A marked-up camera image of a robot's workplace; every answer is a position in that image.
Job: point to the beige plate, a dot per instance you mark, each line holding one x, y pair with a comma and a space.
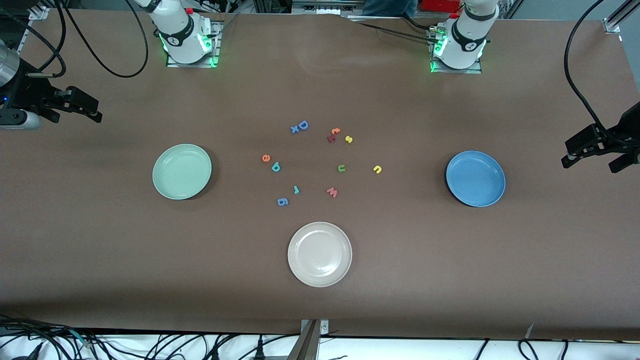
320, 255

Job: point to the pink letter w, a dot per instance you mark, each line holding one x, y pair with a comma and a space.
332, 192

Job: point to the aluminium profile post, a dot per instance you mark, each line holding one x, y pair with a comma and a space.
306, 345

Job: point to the aluminium frame rail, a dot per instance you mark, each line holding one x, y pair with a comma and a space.
620, 15
39, 13

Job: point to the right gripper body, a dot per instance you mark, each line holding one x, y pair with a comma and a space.
26, 94

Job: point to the person in blue jeans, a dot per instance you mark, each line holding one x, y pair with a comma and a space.
390, 7

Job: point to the small metal bracket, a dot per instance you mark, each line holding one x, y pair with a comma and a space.
324, 327

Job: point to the brown table cover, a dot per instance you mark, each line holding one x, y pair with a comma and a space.
450, 275

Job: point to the metal equipment rack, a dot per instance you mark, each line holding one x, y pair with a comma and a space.
325, 6

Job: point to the red box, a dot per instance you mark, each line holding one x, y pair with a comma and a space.
440, 5

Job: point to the blue letter D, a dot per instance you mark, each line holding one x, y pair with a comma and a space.
303, 125

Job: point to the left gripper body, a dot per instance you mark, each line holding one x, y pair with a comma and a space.
627, 126

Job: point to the light green plate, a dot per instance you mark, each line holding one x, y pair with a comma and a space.
175, 175

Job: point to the blue plate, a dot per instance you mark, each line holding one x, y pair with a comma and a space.
475, 180

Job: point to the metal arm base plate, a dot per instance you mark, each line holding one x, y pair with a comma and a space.
465, 71
216, 50

